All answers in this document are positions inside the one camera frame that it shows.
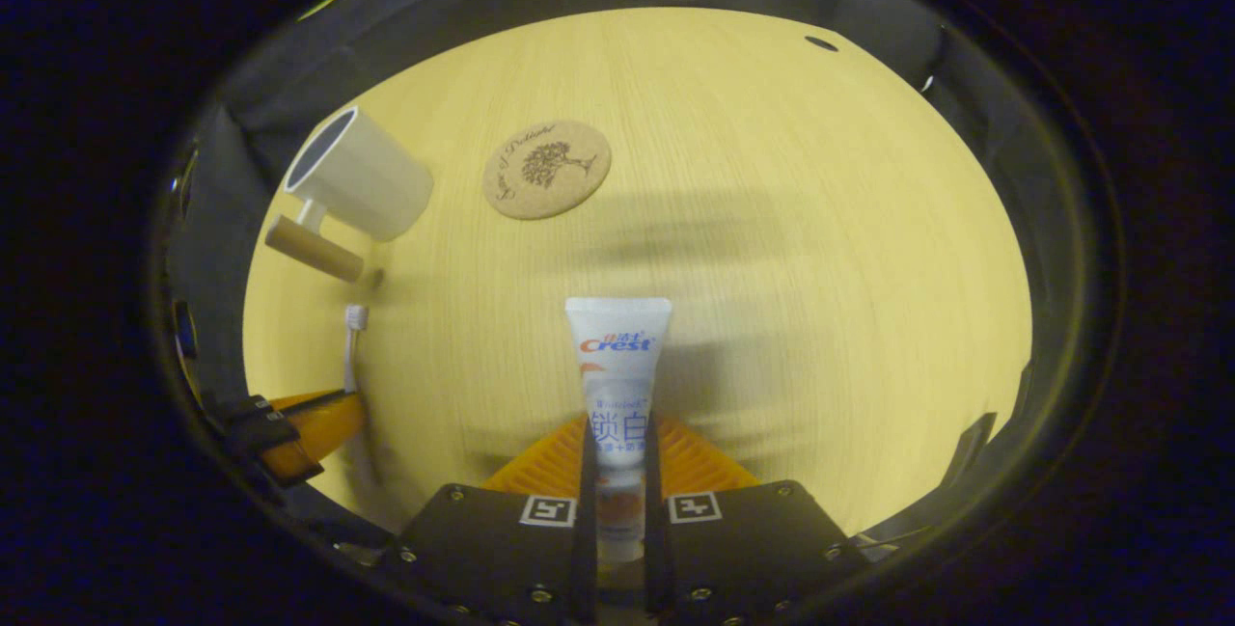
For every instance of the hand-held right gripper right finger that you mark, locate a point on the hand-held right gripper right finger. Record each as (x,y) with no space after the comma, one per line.
(656,549)

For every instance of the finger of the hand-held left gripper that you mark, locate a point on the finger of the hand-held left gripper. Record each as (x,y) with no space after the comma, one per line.
(314,438)
(289,404)

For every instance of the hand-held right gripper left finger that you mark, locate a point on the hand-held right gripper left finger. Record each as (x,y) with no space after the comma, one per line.
(586,549)

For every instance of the white toothbrush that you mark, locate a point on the white toothbrush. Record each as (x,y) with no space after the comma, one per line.
(356,317)

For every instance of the white toothpaste tube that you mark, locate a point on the white toothpaste tube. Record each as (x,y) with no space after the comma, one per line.
(617,366)

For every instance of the round cork coaster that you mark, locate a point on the round cork coaster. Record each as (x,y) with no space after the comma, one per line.
(547,169)

